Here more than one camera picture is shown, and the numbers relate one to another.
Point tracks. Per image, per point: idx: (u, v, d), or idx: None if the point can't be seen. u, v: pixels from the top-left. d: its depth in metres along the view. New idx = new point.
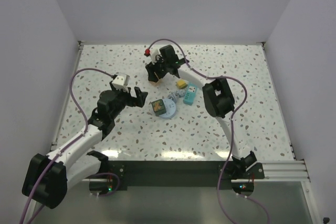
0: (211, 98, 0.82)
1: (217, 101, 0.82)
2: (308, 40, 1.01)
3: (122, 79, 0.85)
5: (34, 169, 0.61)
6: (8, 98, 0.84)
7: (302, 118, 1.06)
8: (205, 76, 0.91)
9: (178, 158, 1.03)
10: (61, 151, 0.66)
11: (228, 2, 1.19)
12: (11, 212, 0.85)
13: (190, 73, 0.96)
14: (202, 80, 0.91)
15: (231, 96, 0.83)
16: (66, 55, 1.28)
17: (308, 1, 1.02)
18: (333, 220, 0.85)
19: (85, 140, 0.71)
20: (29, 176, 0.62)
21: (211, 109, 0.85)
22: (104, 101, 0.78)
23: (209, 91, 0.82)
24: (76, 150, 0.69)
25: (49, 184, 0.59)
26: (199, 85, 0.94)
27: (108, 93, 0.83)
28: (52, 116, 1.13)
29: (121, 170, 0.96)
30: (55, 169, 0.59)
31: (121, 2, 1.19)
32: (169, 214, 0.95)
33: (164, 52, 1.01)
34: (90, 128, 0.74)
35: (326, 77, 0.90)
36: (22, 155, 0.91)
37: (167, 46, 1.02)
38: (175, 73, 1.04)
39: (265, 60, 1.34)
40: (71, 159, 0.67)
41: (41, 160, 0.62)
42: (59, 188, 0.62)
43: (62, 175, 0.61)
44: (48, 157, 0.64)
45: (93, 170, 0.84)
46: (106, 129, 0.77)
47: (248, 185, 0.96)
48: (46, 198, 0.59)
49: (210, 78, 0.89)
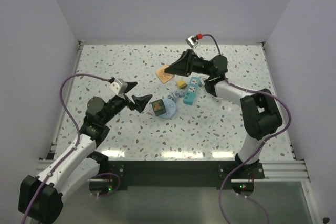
0: (252, 113, 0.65)
1: (259, 117, 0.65)
2: (308, 40, 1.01)
3: (116, 87, 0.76)
5: (26, 190, 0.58)
6: (9, 99, 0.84)
7: (302, 119, 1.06)
8: (244, 88, 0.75)
9: (178, 158, 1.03)
10: (51, 171, 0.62)
11: (228, 2, 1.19)
12: (12, 212, 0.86)
13: (226, 85, 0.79)
14: (241, 92, 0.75)
15: (276, 114, 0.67)
16: (66, 55, 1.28)
17: (309, 1, 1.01)
18: (333, 220, 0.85)
19: (76, 155, 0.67)
20: (22, 195, 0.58)
21: (251, 128, 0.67)
22: (92, 111, 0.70)
23: (249, 105, 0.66)
24: (68, 167, 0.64)
25: (42, 205, 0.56)
26: (236, 100, 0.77)
27: (97, 99, 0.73)
28: (52, 116, 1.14)
29: (121, 170, 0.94)
30: (48, 191, 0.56)
31: (120, 2, 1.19)
32: (169, 213, 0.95)
33: (217, 70, 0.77)
34: (81, 140, 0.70)
35: (327, 77, 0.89)
36: (22, 156, 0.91)
37: (224, 63, 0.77)
38: (211, 91, 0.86)
39: (265, 60, 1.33)
40: (62, 178, 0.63)
41: (32, 182, 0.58)
42: (54, 206, 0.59)
43: (55, 195, 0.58)
44: (38, 178, 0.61)
45: (95, 170, 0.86)
46: (101, 136, 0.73)
47: (248, 185, 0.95)
48: (43, 217, 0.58)
49: (250, 91, 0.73)
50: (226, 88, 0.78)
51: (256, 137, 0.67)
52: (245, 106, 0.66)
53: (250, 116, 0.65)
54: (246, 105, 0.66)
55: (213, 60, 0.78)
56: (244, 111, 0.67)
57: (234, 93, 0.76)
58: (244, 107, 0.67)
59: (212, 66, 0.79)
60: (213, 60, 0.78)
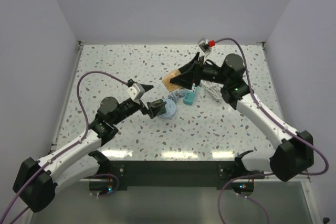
0: (289, 164, 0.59)
1: (294, 167, 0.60)
2: (309, 40, 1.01)
3: (134, 93, 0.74)
5: (24, 171, 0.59)
6: (9, 99, 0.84)
7: (302, 119, 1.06)
8: (282, 126, 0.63)
9: (178, 158, 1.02)
10: (52, 159, 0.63)
11: (228, 2, 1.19)
12: (11, 212, 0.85)
13: (255, 110, 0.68)
14: (276, 129, 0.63)
15: (311, 159, 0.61)
16: (66, 55, 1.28)
17: (309, 2, 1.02)
18: (333, 220, 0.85)
19: (80, 149, 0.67)
20: (19, 178, 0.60)
21: (281, 170, 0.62)
22: (104, 110, 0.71)
23: (289, 156, 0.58)
24: (69, 159, 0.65)
25: (33, 191, 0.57)
26: (265, 131, 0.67)
27: (111, 100, 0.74)
28: (52, 116, 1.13)
29: (121, 170, 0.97)
30: (42, 179, 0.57)
31: (121, 2, 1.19)
32: (169, 213, 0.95)
33: (232, 70, 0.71)
34: (88, 135, 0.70)
35: (327, 77, 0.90)
36: (22, 156, 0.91)
37: (239, 64, 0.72)
38: (230, 102, 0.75)
39: (265, 60, 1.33)
40: (60, 169, 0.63)
41: (32, 165, 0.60)
42: (45, 195, 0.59)
43: (49, 184, 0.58)
44: (38, 162, 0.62)
45: (92, 172, 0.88)
46: (107, 137, 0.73)
47: (248, 185, 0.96)
48: (32, 203, 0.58)
49: (289, 133, 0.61)
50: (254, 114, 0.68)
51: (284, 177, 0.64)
52: (283, 155, 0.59)
53: (285, 164, 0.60)
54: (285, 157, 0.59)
55: (225, 60, 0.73)
56: (280, 157, 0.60)
57: (266, 125, 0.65)
58: (281, 153, 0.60)
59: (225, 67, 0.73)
60: (225, 59, 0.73)
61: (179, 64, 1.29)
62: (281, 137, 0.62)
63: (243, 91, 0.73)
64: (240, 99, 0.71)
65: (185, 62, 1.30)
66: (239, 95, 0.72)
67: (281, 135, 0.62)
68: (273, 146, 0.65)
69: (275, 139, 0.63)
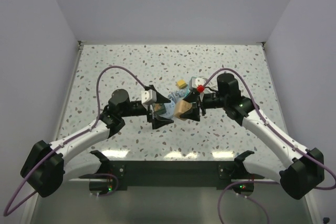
0: (301, 183, 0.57)
1: (306, 185, 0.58)
2: (309, 39, 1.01)
3: (145, 97, 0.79)
5: (35, 154, 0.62)
6: (8, 98, 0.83)
7: (302, 119, 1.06)
8: (292, 145, 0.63)
9: (178, 158, 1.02)
10: (64, 142, 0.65)
11: (228, 1, 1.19)
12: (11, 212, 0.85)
13: (264, 128, 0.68)
14: (286, 148, 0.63)
15: (322, 176, 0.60)
16: (66, 55, 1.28)
17: (308, 2, 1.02)
18: (333, 220, 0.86)
19: (89, 137, 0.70)
20: (29, 160, 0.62)
21: (292, 187, 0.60)
22: (114, 102, 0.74)
23: (301, 175, 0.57)
24: (79, 145, 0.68)
25: (44, 173, 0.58)
26: (274, 149, 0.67)
27: (122, 93, 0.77)
28: (52, 116, 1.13)
29: (121, 170, 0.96)
30: (53, 161, 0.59)
31: (121, 2, 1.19)
32: (169, 213, 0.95)
33: (227, 85, 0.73)
34: (97, 125, 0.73)
35: (327, 77, 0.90)
36: (21, 155, 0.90)
37: (233, 78, 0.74)
38: (236, 118, 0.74)
39: (265, 60, 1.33)
40: (71, 153, 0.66)
41: (42, 148, 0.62)
42: (54, 180, 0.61)
43: (60, 168, 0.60)
44: (50, 146, 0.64)
45: (92, 171, 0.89)
46: (114, 128, 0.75)
47: (248, 185, 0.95)
48: (40, 187, 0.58)
49: (299, 152, 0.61)
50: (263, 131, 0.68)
51: (294, 194, 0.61)
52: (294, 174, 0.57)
53: (296, 184, 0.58)
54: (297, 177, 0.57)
55: (218, 78, 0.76)
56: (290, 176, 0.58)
57: (276, 144, 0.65)
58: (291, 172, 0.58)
59: (220, 84, 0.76)
60: (218, 77, 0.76)
61: (179, 65, 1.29)
62: (292, 156, 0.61)
63: (247, 107, 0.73)
64: (246, 116, 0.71)
65: (185, 62, 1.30)
66: (244, 112, 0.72)
67: (291, 154, 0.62)
68: (283, 164, 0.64)
69: (285, 158, 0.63)
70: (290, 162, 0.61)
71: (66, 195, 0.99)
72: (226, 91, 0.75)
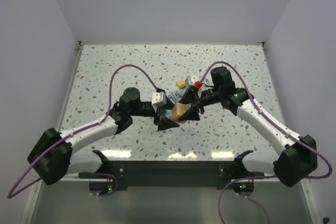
0: (293, 170, 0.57)
1: (298, 172, 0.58)
2: (309, 39, 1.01)
3: (156, 98, 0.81)
5: (45, 140, 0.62)
6: (8, 98, 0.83)
7: (302, 119, 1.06)
8: (285, 131, 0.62)
9: (178, 158, 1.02)
10: (73, 132, 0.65)
11: (228, 1, 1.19)
12: (11, 212, 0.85)
13: (258, 117, 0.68)
14: (279, 135, 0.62)
15: (314, 163, 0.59)
16: (66, 55, 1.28)
17: (308, 2, 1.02)
18: (333, 220, 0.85)
19: (98, 130, 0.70)
20: (38, 146, 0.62)
21: (284, 175, 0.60)
22: (125, 98, 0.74)
23: (293, 161, 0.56)
24: (87, 136, 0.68)
25: (52, 159, 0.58)
26: (268, 137, 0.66)
27: (134, 91, 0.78)
28: (52, 116, 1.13)
29: (121, 170, 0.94)
30: (62, 150, 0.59)
31: (121, 2, 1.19)
32: (169, 213, 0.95)
33: (219, 75, 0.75)
34: (106, 119, 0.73)
35: (327, 77, 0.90)
36: (21, 156, 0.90)
37: (225, 70, 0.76)
38: (231, 108, 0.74)
39: (265, 60, 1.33)
40: (79, 144, 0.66)
41: (53, 135, 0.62)
42: (61, 168, 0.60)
43: (68, 157, 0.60)
44: (60, 133, 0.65)
45: (92, 169, 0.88)
46: (122, 125, 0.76)
47: (248, 185, 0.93)
48: (46, 174, 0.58)
49: (292, 138, 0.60)
50: (256, 119, 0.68)
51: (286, 182, 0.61)
52: (286, 161, 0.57)
53: (289, 171, 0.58)
54: (289, 163, 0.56)
55: (211, 71, 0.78)
56: (283, 162, 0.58)
57: (270, 131, 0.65)
58: (283, 159, 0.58)
59: (213, 76, 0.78)
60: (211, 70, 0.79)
61: (179, 64, 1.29)
62: (284, 143, 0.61)
63: (242, 96, 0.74)
64: (240, 105, 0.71)
65: (185, 62, 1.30)
66: (238, 101, 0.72)
67: (284, 141, 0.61)
68: (276, 152, 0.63)
69: (279, 145, 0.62)
70: (283, 149, 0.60)
71: (66, 195, 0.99)
72: (219, 83, 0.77)
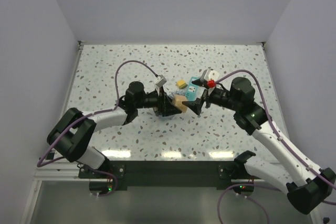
0: (311, 202, 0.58)
1: (314, 202, 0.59)
2: (309, 39, 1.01)
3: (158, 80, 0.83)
5: (67, 118, 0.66)
6: (8, 97, 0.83)
7: (302, 119, 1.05)
8: (306, 163, 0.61)
9: (178, 158, 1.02)
10: (94, 112, 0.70)
11: (228, 1, 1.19)
12: (11, 212, 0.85)
13: (277, 144, 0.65)
14: (300, 167, 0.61)
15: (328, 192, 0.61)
16: (66, 55, 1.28)
17: (308, 1, 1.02)
18: (333, 220, 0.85)
19: (113, 115, 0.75)
20: (60, 124, 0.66)
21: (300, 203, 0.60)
22: (131, 91, 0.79)
23: (313, 196, 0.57)
24: (105, 118, 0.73)
25: (76, 135, 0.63)
26: (285, 163, 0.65)
27: (137, 83, 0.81)
28: (52, 116, 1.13)
29: (121, 170, 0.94)
30: (87, 125, 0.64)
31: (121, 2, 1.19)
32: (169, 213, 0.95)
33: (241, 93, 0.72)
34: (117, 108, 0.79)
35: (327, 76, 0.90)
36: (21, 155, 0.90)
37: (250, 88, 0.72)
38: (247, 128, 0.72)
39: (265, 60, 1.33)
40: (98, 123, 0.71)
41: (75, 113, 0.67)
42: (83, 145, 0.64)
43: (90, 132, 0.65)
44: (82, 112, 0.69)
45: (95, 165, 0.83)
46: (129, 117, 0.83)
47: (248, 185, 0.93)
48: (70, 149, 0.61)
49: (313, 172, 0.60)
50: (275, 146, 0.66)
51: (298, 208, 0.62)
52: (306, 194, 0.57)
53: (306, 203, 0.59)
54: (308, 196, 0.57)
55: (233, 85, 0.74)
56: (301, 195, 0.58)
57: (289, 161, 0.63)
58: (302, 192, 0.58)
59: (234, 91, 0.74)
60: (232, 83, 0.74)
61: (179, 64, 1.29)
62: (306, 176, 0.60)
63: (259, 116, 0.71)
64: (258, 128, 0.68)
65: (185, 62, 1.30)
66: (257, 124, 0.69)
67: (305, 173, 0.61)
68: (294, 181, 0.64)
69: (298, 177, 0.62)
70: (304, 182, 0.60)
71: (66, 195, 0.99)
72: (239, 99, 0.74)
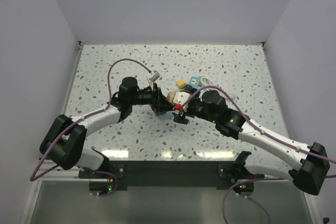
0: (313, 180, 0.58)
1: (317, 179, 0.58)
2: (308, 39, 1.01)
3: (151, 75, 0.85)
5: (57, 126, 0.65)
6: (8, 98, 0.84)
7: (302, 119, 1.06)
8: (294, 146, 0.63)
9: (179, 158, 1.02)
10: (84, 116, 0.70)
11: (229, 1, 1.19)
12: (11, 212, 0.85)
13: (262, 138, 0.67)
14: (290, 151, 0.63)
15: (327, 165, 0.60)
16: (66, 55, 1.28)
17: (308, 2, 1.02)
18: (333, 221, 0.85)
19: (104, 115, 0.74)
20: (50, 133, 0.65)
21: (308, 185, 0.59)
22: (124, 86, 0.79)
23: (311, 173, 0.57)
24: (97, 120, 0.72)
25: (67, 142, 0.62)
26: (278, 155, 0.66)
27: (130, 80, 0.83)
28: (52, 116, 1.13)
29: (121, 170, 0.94)
30: (77, 131, 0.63)
31: (121, 2, 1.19)
32: (169, 213, 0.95)
33: (214, 105, 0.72)
34: (110, 107, 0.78)
35: (327, 76, 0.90)
36: (21, 155, 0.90)
37: (218, 98, 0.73)
38: (232, 134, 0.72)
39: (265, 60, 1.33)
40: (91, 126, 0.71)
41: (64, 120, 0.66)
42: (76, 151, 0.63)
43: (82, 138, 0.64)
44: (71, 118, 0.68)
45: (95, 166, 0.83)
46: (124, 113, 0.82)
47: (248, 185, 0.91)
48: (64, 158, 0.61)
49: (304, 152, 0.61)
50: (261, 139, 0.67)
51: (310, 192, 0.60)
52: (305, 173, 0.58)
53: (311, 185, 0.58)
54: (311, 178, 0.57)
55: (203, 99, 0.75)
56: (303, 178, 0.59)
57: (280, 149, 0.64)
58: (303, 176, 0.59)
59: (206, 105, 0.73)
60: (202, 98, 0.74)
61: (179, 64, 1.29)
62: (299, 158, 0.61)
63: (238, 120, 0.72)
64: (241, 130, 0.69)
65: (185, 62, 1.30)
66: (238, 127, 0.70)
67: (297, 156, 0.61)
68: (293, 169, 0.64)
69: (293, 161, 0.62)
70: (300, 165, 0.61)
71: (66, 195, 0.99)
72: (215, 111, 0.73)
